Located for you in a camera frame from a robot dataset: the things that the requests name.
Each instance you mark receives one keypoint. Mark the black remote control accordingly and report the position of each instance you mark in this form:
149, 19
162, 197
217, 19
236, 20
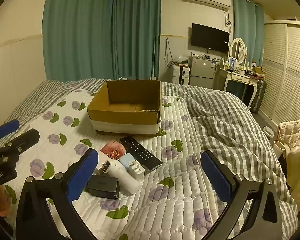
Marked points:
140, 152

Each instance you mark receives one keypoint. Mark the dark suitcase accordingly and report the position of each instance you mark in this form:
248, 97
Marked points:
259, 95

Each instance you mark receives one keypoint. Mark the silver small fridge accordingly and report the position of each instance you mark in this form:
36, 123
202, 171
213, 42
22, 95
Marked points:
202, 72

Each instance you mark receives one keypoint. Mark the black wall television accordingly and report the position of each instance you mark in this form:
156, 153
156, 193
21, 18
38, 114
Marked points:
210, 37

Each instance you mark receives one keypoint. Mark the white suitcase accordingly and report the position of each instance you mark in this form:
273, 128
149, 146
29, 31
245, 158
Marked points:
180, 75

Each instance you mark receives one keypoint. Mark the white handheld device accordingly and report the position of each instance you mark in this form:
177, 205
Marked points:
125, 178

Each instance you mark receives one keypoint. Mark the light blue small box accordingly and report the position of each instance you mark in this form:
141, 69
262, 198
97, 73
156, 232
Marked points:
126, 161

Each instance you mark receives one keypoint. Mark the white louvred wardrobe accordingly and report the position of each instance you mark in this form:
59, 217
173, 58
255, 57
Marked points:
285, 75

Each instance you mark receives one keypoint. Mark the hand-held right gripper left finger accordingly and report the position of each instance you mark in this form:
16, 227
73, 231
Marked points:
82, 177

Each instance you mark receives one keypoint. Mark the small photo frame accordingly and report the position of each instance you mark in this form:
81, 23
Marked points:
232, 62

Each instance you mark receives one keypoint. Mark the cardboard box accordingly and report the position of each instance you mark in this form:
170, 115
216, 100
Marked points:
125, 120

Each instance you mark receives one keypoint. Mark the white cup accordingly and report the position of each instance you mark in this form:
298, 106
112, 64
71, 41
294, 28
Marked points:
278, 148

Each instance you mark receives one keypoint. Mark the small brown box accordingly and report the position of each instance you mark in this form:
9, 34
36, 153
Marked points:
258, 70

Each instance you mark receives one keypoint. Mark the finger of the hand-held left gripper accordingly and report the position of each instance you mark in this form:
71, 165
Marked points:
5, 128
25, 138

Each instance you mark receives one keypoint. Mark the floral quilted mat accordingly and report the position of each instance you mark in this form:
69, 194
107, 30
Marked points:
165, 205

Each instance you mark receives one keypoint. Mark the white dressing table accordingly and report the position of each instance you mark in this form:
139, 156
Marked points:
235, 76

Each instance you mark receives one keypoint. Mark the pink patterned pouch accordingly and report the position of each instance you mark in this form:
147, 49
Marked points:
112, 148

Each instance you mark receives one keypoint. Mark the grey checkered duvet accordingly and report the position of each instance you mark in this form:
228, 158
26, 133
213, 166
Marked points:
227, 130

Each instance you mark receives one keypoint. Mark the white round floor dish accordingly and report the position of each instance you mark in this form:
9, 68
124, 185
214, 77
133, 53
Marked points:
268, 131

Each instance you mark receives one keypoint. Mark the cream padded jacket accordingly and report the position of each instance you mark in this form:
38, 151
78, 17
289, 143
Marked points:
297, 160

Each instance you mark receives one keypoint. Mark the white charger plug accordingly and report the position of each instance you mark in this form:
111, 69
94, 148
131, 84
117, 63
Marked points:
137, 173

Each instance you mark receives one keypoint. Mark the oval white vanity mirror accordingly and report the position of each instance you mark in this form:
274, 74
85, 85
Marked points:
237, 50

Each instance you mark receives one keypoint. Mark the light green curtain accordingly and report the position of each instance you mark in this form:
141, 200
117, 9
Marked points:
247, 30

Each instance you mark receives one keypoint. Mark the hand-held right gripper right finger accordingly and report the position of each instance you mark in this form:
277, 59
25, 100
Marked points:
215, 177

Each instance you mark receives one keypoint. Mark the black power adapter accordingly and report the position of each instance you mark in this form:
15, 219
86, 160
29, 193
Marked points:
102, 186

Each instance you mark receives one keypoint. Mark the person's left hand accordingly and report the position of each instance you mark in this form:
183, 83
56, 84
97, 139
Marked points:
1, 201

